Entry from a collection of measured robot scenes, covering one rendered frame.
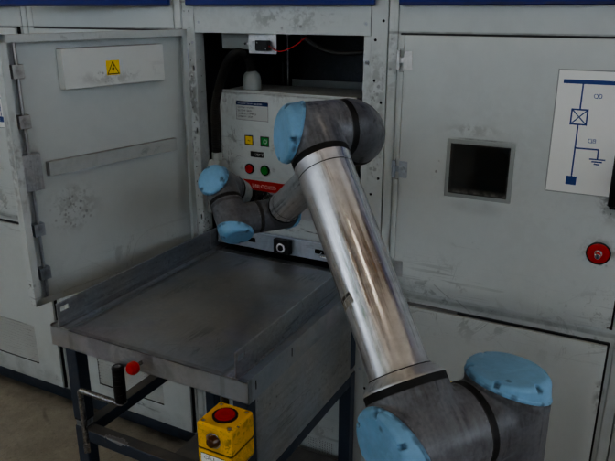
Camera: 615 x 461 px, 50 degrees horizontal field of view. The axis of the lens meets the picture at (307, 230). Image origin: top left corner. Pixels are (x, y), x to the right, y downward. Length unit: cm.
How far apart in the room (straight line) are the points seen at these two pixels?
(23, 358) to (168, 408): 83
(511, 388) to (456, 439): 13
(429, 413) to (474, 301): 88
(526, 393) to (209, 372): 73
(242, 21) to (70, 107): 57
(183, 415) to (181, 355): 109
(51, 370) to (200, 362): 163
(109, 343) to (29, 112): 66
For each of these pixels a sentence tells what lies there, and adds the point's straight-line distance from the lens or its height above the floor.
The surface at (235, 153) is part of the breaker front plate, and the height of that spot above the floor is 119.
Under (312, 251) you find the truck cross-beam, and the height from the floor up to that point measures 89.
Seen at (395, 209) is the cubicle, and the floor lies 109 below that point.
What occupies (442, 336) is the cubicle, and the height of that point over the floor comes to 72.
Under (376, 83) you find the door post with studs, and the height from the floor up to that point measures 144.
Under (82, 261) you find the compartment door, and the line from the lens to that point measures 210.
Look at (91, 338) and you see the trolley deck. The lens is 179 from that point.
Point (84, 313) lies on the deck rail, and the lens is 192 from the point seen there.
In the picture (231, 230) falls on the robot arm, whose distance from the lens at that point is 176.
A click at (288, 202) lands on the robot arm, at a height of 117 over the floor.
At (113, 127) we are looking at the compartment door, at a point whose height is 130.
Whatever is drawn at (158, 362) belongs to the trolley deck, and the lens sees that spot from 166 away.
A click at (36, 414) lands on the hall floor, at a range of 314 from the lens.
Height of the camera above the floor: 164
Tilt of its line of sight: 19 degrees down
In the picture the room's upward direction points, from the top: straight up
